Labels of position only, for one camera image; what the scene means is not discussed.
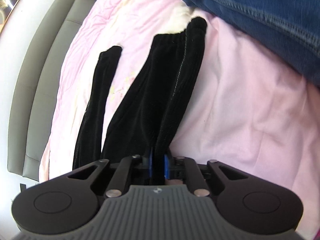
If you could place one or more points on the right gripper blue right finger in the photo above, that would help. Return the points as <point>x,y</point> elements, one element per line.
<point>166,167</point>

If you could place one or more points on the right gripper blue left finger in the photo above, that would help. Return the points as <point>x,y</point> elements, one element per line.
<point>150,162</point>

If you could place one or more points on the black corduroy pants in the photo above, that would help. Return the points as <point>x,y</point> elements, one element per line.
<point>150,113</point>

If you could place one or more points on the pink floral bed quilt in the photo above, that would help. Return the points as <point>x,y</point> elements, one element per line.
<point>248,109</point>

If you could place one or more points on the grey padded headboard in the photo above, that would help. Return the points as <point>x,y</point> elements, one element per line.
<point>34,98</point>

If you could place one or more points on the blue denim jeans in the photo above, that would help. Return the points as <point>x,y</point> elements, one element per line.
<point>289,28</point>

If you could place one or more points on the framed orange fish picture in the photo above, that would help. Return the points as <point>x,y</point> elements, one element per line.
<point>6,8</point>

